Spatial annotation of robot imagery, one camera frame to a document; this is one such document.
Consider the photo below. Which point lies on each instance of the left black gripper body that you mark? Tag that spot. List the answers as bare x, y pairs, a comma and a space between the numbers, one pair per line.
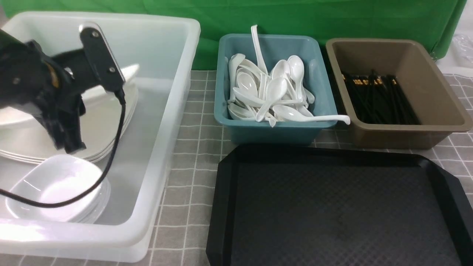
61, 107

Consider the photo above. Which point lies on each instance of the large white square plate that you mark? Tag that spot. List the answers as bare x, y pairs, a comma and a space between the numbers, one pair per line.
127, 70

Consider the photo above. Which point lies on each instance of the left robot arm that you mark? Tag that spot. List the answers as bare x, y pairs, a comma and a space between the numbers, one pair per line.
34, 83

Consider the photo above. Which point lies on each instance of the stack of white square plates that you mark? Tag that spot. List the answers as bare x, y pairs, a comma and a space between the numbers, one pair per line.
24, 139

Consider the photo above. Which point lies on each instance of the large translucent white bin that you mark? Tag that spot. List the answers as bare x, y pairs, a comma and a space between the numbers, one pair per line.
164, 47

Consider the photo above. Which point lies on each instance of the pile of white spoons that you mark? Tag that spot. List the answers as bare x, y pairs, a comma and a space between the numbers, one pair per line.
249, 85

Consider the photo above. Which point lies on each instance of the upright white spoon in bin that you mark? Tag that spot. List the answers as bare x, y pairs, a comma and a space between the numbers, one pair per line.
258, 52

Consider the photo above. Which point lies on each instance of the teal plastic bin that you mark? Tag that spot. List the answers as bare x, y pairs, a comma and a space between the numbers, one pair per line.
275, 48

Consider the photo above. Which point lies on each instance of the white spoon centre of pile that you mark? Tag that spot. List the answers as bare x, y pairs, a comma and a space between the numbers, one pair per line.
276, 89

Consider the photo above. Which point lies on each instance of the white spoon overhanging bin edge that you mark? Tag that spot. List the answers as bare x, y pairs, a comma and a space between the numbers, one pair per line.
292, 114

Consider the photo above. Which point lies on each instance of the black serving tray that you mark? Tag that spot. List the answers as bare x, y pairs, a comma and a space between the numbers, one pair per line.
277, 205

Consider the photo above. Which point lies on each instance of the bundle of black chopsticks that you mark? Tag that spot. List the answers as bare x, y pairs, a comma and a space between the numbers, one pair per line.
379, 99

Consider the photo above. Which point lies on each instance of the brown plastic bin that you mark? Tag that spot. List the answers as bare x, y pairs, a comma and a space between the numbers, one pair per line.
439, 110

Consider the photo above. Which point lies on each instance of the green backdrop cloth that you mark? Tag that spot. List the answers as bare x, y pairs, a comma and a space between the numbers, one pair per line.
430, 22

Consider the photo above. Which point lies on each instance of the clear plastic bag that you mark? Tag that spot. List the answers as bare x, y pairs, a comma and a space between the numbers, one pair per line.
463, 49

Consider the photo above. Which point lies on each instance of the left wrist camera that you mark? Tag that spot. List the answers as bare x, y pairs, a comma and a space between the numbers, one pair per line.
101, 59

